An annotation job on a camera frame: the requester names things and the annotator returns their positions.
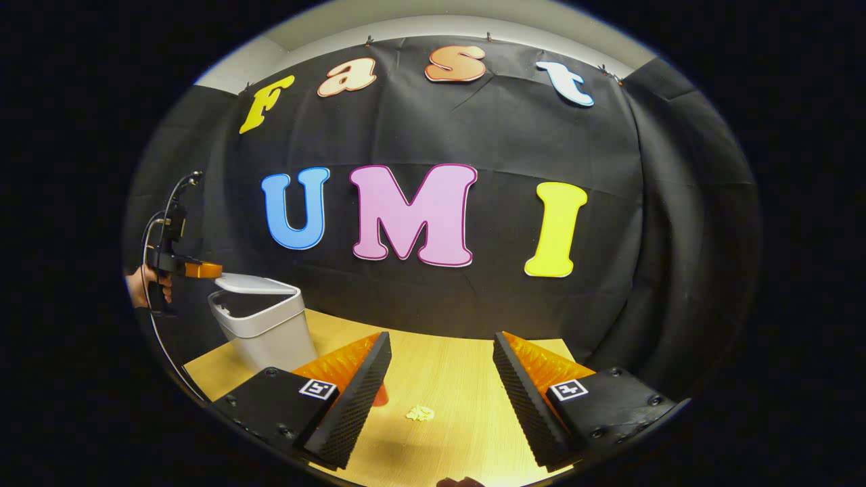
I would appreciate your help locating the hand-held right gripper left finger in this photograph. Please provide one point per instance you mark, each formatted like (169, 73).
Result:
(352, 406)

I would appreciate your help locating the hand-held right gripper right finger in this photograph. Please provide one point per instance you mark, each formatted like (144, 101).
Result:
(524, 406)

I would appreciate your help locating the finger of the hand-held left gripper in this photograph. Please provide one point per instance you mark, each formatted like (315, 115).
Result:
(203, 270)

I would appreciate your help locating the wooden desktop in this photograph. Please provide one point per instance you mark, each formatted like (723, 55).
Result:
(446, 365)

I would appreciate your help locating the red pop can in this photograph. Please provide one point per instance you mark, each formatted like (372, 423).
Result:
(380, 396)

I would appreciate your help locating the white desktop garbage bin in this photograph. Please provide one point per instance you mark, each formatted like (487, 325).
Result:
(270, 338)

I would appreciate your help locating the black backdrop cloth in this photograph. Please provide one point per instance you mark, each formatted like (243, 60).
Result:
(609, 270)

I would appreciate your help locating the paper ball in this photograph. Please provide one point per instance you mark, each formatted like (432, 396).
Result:
(420, 412)

